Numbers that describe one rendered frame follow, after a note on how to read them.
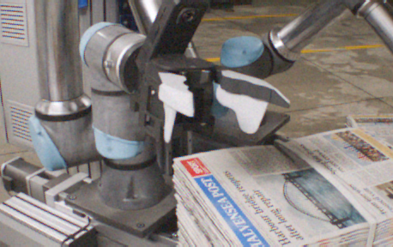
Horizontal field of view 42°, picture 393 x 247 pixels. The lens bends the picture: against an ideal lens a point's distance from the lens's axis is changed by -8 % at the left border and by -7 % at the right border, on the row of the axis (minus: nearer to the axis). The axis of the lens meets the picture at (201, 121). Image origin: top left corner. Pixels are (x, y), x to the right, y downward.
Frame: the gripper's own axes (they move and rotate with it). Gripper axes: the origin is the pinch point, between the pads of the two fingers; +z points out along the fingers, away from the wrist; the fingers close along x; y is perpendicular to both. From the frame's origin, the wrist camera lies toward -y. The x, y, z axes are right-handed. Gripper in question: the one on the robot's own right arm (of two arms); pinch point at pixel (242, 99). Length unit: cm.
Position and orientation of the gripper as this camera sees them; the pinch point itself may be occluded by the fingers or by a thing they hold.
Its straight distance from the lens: 51.7
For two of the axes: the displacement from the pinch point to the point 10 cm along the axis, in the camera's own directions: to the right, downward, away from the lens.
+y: -1.2, 9.4, 3.2
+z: 5.3, 3.3, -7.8
